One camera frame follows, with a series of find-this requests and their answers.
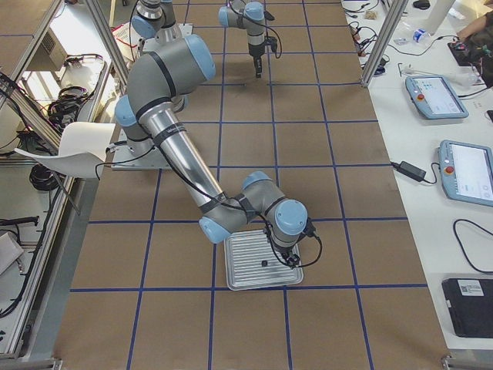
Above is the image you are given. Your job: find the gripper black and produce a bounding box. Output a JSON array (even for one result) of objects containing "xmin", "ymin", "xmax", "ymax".
[
  {"xmin": 248, "ymin": 42, "xmax": 265, "ymax": 78},
  {"xmin": 271, "ymin": 242, "xmax": 300, "ymax": 268}
]

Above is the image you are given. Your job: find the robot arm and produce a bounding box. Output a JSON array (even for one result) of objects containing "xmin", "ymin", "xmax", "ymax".
[
  {"xmin": 116, "ymin": 34, "xmax": 315, "ymax": 268},
  {"xmin": 131, "ymin": 1, "xmax": 277, "ymax": 83}
]

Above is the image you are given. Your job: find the silver ribbed metal tray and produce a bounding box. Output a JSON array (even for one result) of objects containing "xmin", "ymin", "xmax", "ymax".
[{"xmin": 224, "ymin": 229, "xmax": 304, "ymax": 291}]

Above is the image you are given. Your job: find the black brake pad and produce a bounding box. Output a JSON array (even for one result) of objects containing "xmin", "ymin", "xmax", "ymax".
[{"xmin": 264, "ymin": 11, "xmax": 275, "ymax": 21}]

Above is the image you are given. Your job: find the black power adapter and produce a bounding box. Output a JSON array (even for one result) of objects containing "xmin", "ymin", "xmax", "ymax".
[{"xmin": 391, "ymin": 161, "xmax": 426, "ymax": 182}]

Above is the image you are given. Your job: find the teach pendant far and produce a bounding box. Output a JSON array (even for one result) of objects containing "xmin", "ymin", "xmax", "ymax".
[{"xmin": 404, "ymin": 76, "xmax": 469, "ymax": 120}]

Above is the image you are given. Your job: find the teach pendant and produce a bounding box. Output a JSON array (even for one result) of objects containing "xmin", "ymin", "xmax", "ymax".
[
  {"xmin": 404, "ymin": 76, "xmax": 469, "ymax": 120},
  {"xmin": 438, "ymin": 140, "xmax": 492, "ymax": 207}
]

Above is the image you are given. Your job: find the black box device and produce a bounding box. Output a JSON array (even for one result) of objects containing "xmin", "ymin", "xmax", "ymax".
[{"xmin": 441, "ymin": 278, "xmax": 492, "ymax": 338}]

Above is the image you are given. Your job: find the white plastic chair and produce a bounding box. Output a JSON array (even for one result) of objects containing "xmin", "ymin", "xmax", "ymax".
[{"xmin": 15, "ymin": 122, "xmax": 116, "ymax": 179}]

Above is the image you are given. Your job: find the teach pendant near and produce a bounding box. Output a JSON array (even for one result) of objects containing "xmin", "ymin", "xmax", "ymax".
[{"xmin": 438, "ymin": 140, "xmax": 492, "ymax": 207}]

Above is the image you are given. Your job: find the person at desk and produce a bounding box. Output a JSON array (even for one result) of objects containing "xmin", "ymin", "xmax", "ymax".
[{"xmin": 457, "ymin": 12, "xmax": 492, "ymax": 87}]

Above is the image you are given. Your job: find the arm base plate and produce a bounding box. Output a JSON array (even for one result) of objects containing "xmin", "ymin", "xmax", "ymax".
[
  {"xmin": 111, "ymin": 130, "xmax": 170, "ymax": 170},
  {"xmin": 154, "ymin": 23, "xmax": 193, "ymax": 44}
]

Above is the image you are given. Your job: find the aluminium frame post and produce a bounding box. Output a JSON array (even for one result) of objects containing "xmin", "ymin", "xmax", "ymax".
[{"xmin": 361, "ymin": 0, "xmax": 408, "ymax": 87}]

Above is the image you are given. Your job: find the black looped cable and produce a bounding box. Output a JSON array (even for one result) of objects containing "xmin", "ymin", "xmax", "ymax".
[{"xmin": 453, "ymin": 218, "xmax": 493, "ymax": 275}]

